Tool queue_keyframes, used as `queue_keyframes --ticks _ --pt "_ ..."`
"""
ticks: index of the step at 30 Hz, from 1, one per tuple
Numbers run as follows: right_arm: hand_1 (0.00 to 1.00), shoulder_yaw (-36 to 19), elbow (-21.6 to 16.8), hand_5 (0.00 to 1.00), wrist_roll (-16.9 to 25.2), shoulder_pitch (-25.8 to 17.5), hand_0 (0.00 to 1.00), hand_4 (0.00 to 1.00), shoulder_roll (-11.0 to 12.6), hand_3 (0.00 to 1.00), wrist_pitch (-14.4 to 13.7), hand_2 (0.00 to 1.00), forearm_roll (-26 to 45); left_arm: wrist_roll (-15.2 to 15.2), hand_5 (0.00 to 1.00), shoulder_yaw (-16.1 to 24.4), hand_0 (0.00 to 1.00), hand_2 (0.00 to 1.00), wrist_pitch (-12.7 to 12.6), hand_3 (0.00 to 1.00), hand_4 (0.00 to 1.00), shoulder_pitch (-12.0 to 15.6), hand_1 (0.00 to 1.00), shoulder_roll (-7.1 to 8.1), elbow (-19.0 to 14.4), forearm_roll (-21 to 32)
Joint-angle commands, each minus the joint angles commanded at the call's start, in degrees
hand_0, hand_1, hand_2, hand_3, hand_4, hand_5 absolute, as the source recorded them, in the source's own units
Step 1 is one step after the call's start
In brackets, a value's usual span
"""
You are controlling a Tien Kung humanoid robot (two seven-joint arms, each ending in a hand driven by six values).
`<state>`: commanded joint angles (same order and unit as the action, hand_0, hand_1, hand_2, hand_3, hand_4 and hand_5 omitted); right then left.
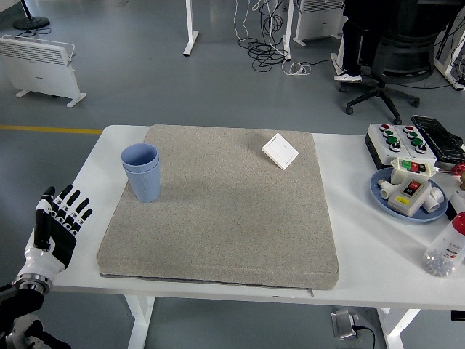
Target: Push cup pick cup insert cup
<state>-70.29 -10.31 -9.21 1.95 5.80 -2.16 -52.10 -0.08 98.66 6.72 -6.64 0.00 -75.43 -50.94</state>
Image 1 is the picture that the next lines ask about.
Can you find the black fan stand base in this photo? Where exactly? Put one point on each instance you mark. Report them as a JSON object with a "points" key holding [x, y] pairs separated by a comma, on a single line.
{"points": [[31, 22]]}

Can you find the blue round plate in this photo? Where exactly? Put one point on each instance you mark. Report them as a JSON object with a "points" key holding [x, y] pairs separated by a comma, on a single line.
{"points": [[383, 208]]}

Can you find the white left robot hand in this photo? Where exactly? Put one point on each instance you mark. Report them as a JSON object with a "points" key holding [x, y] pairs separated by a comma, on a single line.
{"points": [[54, 247]]}

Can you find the person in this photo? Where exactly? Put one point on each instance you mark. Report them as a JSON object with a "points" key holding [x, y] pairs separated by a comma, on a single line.
{"points": [[352, 43]]}

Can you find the clear red-capped screw bottle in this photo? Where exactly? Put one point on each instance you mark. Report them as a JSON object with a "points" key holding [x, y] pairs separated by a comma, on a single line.
{"points": [[447, 243]]}

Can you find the red shiny small object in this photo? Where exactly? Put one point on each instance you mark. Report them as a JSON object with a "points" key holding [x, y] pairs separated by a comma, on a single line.
{"points": [[459, 169]]}

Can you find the white wall switch panel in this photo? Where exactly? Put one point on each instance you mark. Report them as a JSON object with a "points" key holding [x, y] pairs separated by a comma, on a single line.
{"points": [[280, 151]]}

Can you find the brown small object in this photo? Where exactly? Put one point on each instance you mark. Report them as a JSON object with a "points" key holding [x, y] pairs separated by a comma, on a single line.
{"points": [[463, 181]]}

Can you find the black office chair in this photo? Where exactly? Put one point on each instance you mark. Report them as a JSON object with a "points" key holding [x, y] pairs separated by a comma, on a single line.
{"points": [[396, 51]]}

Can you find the white pipe fitting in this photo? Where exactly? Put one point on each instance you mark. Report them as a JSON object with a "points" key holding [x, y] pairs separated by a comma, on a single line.
{"points": [[434, 200], [386, 188]]}

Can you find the white table leg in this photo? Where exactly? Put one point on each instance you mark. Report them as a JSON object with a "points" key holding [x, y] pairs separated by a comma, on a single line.
{"points": [[397, 327], [140, 320]]}

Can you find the white green-red switch box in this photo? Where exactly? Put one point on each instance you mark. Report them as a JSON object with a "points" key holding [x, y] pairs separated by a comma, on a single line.
{"points": [[412, 166]]}

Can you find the grey power adapter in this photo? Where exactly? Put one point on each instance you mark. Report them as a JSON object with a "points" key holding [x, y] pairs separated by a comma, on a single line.
{"points": [[343, 323]]}

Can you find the black small box under table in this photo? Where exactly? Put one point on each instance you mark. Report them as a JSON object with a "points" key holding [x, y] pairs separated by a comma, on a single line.
{"points": [[458, 315]]}

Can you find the grey-brown cushion mat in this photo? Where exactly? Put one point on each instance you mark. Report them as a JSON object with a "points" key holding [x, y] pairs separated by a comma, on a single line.
{"points": [[236, 225]]}

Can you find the white four-button control box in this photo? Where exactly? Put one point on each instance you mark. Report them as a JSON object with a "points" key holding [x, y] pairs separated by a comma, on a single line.
{"points": [[427, 155]]}

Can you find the white small box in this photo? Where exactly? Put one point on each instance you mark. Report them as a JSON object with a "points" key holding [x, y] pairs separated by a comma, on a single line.
{"points": [[458, 203]]}

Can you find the white desk leg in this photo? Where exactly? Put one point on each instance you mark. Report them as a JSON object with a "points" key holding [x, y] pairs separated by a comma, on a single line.
{"points": [[190, 32], [287, 32]]}

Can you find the white three-button control box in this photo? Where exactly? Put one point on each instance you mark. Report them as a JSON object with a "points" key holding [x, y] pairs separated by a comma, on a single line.
{"points": [[381, 145]]}

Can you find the white power strip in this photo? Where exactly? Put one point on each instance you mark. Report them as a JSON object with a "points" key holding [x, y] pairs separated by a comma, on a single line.
{"points": [[298, 68]]}

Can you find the white desk foot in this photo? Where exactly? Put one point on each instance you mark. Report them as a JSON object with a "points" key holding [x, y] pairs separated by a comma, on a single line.
{"points": [[445, 71], [337, 63]]}

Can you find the beige red-button switch box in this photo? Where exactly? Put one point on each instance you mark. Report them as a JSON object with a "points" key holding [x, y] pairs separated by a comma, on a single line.
{"points": [[407, 198]]}

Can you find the blue ribbed plastic cup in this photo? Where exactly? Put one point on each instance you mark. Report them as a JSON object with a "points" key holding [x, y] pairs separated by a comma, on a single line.
{"points": [[140, 156], [145, 189]]}

